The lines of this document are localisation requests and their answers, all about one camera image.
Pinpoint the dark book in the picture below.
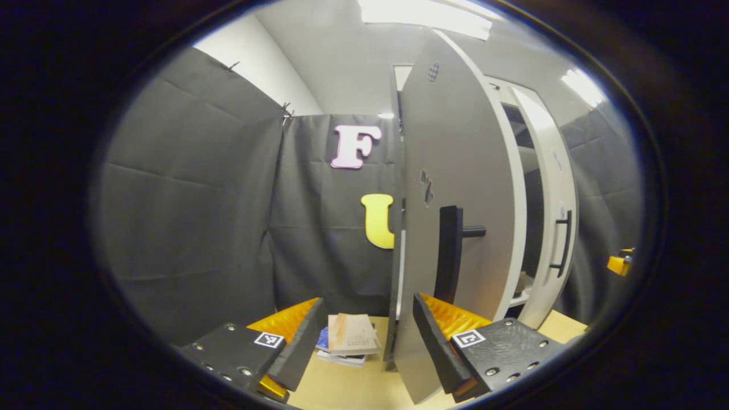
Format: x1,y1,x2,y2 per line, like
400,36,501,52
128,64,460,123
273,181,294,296
316,326,342,355

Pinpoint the black backdrop cloth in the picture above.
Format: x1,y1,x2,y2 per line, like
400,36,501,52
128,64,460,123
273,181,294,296
94,47,644,348

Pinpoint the grey shoe cabinet door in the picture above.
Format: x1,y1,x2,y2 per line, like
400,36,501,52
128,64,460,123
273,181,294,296
384,28,527,405
501,85,579,331

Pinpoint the grey shoe cabinet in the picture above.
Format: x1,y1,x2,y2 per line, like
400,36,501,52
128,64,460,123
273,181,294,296
392,64,547,311

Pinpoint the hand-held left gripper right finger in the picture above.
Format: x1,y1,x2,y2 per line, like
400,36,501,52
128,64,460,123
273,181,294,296
413,292,564,404

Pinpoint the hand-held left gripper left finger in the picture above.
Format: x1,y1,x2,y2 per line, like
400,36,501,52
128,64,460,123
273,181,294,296
179,297,328,404

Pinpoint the beige book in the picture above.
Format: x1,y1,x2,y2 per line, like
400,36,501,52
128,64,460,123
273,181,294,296
327,313,382,356

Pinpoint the large ceiling light panel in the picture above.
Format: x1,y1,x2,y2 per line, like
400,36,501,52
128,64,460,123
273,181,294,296
359,0,493,40

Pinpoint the black door handle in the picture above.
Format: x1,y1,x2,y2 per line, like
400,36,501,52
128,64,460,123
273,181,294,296
550,210,573,278
434,205,486,305

